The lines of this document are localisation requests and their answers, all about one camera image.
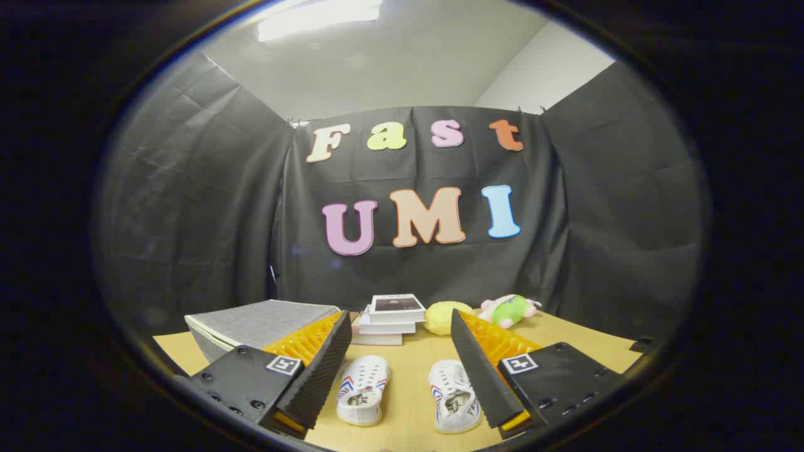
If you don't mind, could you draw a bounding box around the black backdrop cloth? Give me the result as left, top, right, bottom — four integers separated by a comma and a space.
94, 53, 707, 343

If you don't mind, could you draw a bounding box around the yellow plush toy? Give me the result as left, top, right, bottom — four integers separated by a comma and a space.
423, 301, 475, 336

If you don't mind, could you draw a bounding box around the pink and green plush toy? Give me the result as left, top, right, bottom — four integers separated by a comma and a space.
479, 294, 542, 329

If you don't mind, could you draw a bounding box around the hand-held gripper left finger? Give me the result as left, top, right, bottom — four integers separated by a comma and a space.
188, 309, 354, 440

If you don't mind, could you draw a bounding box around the white book with dark photo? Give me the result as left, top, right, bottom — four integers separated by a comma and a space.
367, 293, 428, 325

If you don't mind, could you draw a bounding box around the white shoe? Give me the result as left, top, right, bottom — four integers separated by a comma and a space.
428, 359, 483, 434
335, 355, 391, 428

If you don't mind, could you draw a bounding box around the grey fabric storage box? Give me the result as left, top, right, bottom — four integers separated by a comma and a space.
184, 299, 342, 363

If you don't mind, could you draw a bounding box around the thick white book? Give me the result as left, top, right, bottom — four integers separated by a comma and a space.
358, 311, 417, 335

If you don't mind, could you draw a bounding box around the thin white book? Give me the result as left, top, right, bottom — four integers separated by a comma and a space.
350, 317, 404, 347

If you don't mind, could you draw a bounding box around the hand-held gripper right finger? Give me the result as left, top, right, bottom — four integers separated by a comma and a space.
450, 308, 629, 440

